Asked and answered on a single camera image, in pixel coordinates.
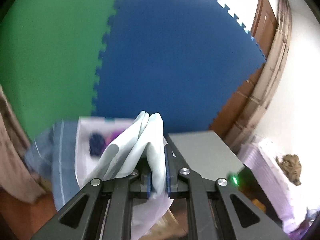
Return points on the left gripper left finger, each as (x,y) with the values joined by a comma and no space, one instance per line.
(100,210)

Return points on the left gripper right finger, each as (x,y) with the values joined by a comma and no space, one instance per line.
(215,209)

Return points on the navy floral underwear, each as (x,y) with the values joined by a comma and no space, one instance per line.
(97,144)

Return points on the purple underwear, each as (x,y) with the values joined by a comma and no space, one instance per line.
(112,136)

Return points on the large white garment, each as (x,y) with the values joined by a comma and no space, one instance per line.
(142,138)

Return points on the blue checked cloth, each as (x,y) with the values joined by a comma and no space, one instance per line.
(52,156)

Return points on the white XINCCI shoe box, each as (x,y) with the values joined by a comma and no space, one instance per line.
(146,214)

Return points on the floral beige pillow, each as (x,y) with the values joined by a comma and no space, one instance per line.
(16,179)

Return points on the brown crumpled cloth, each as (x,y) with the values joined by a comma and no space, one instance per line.
(291,167)

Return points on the blue foam mat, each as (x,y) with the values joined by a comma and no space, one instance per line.
(182,59)

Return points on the green foam mat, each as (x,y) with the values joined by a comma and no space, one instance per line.
(49,55)

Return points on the brown wooden door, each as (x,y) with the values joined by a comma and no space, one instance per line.
(264,26)

